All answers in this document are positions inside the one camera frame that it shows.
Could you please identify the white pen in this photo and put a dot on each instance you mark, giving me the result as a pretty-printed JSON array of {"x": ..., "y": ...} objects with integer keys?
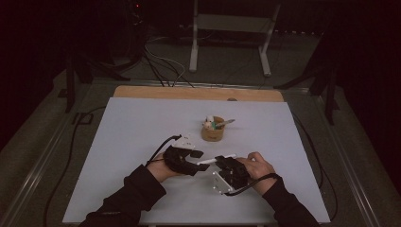
[{"x": 206, "y": 161}]

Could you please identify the wooden pen holder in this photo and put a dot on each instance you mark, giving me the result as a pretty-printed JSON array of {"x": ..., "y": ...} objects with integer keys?
[{"x": 212, "y": 135}]

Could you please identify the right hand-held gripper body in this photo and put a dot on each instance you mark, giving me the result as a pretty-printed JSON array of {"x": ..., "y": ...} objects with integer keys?
[{"x": 238, "y": 178}]

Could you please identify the green and white marker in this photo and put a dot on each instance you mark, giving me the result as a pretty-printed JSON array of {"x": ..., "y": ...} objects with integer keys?
[{"x": 215, "y": 125}]

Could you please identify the black floor stand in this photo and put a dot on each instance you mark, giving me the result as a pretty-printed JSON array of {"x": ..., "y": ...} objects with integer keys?
[
  {"x": 70, "y": 85},
  {"x": 329, "y": 91}
]

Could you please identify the white metal stand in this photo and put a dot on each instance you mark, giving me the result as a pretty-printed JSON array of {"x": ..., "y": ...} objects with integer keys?
[{"x": 194, "y": 47}]

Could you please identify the metal floor rail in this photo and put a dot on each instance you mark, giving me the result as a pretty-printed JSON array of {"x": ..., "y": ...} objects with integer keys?
[
  {"x": 346, "y": 164},
  {"x": 38, "y": 164}
]

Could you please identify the person's right hand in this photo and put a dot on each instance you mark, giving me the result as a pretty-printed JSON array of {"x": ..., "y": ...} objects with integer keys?
[{"x": 260, "y": 170}]

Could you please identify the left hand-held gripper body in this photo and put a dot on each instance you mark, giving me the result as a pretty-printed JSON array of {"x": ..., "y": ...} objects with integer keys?
[{"x": 176, "y": 159}]

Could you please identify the white table board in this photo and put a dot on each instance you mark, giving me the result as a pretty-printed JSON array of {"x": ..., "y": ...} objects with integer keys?
[{"x": 132, "y": 126}]

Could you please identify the dark equipment with red light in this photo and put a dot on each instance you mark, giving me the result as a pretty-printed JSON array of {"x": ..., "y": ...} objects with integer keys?
[{"x": 136, "y": 19}]

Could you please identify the person's left hand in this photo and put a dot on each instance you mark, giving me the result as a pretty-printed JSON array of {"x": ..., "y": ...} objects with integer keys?
[{"x": 160, "y": 170}]

